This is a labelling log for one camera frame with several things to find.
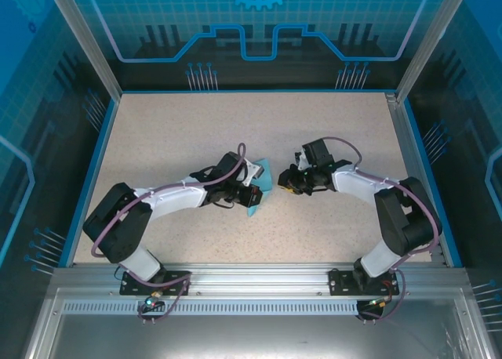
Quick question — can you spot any light blue paper sheet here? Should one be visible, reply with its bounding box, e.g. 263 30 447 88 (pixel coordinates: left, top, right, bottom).
246 158 275 219

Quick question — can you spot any slotted metal strip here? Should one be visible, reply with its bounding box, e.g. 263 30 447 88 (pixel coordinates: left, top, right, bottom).
62 300 360 314

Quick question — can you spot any aluminium side rail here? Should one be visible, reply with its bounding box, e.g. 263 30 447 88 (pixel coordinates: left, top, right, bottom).
386 92 448 267

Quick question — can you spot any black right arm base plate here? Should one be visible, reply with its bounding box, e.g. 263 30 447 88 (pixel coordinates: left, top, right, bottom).
328 268 401 296

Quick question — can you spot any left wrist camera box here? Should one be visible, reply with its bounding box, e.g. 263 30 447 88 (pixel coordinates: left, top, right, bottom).
243 161 268 187

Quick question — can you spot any cable connector with green light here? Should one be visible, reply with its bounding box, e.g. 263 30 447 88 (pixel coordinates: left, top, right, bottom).
366 294 395 310
143 289 165 312

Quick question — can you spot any shiny metal tray panel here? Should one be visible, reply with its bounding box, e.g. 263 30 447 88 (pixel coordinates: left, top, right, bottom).
23 288 495 359

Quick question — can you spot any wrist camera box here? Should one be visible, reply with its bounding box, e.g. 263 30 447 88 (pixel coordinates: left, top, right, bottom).
243 161 268 187
293 150 311 172

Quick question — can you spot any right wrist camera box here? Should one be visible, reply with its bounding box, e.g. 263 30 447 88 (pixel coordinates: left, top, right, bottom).
293 150 311 172

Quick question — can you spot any long aluminium mounting rail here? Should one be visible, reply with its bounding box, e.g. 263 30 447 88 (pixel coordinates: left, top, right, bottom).
53 263 470 297

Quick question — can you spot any aluminium frame post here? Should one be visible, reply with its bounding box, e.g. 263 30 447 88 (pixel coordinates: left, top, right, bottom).
395 0 472 101
42 0 123 101

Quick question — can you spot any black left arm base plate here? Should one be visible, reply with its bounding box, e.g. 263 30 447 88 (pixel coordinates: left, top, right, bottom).
119 270 192 296

